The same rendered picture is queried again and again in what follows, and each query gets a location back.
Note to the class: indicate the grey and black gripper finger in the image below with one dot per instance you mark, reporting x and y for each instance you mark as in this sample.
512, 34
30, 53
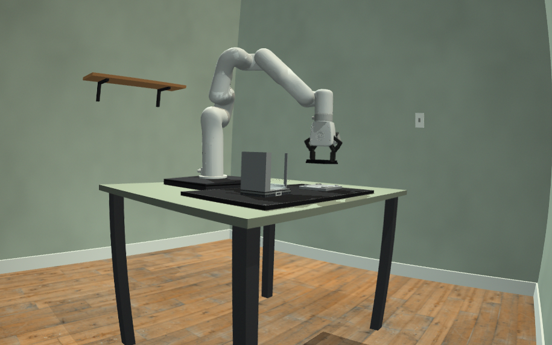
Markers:
334, 149
311, 149

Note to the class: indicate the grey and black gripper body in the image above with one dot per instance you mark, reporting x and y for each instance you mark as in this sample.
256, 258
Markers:
322, 133

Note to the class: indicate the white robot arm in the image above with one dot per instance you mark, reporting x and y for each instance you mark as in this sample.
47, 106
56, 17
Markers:
213, 119

